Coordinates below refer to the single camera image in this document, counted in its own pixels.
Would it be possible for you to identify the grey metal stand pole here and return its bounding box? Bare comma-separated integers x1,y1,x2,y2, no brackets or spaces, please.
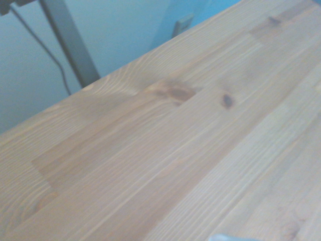
39,0,101,89

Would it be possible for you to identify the grey wall socket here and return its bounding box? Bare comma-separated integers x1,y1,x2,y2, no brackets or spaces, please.
173,13,195,38

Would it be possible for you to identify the black cable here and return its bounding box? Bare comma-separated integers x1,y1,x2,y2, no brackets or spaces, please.
9,4,72,96

